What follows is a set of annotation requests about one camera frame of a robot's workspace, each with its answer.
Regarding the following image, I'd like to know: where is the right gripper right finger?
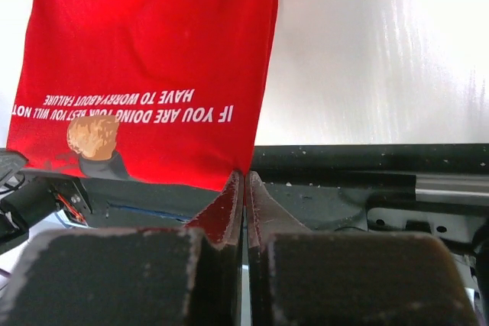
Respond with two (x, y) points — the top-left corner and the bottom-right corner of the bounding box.
(245, 172), (478, 325)

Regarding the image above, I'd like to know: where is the red t shirt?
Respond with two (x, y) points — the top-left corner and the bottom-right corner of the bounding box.
(6, 0), (278, 191)

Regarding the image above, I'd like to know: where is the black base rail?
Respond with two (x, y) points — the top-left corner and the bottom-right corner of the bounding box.
(0, 144), (489, 266)

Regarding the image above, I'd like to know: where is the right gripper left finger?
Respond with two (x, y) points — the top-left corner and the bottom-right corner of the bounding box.
(1, 173), (243, 325)

